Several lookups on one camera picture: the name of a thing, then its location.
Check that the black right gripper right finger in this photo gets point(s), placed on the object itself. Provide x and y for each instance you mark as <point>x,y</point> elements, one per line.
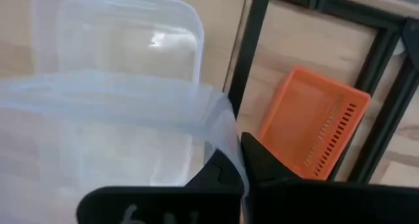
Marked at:
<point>311,204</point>

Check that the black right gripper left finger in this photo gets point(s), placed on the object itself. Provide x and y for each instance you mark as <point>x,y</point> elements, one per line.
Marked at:
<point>163,204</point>

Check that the orange slotted plastic basket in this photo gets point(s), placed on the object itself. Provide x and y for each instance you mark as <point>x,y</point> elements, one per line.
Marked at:
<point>304,125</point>

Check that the clear plastic bin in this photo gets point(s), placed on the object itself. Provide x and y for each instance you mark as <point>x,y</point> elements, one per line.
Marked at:
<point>98,135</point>
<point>124,37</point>

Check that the black aluminium table frame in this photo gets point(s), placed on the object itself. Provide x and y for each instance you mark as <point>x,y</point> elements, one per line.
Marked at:
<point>388,122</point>

